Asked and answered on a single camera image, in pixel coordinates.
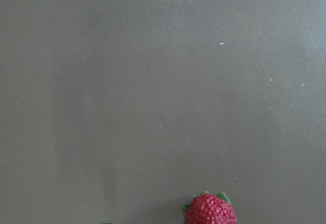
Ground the red strawberry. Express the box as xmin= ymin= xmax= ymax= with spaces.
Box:
xmin=184 ymin=191 xmax=237 ymax=224

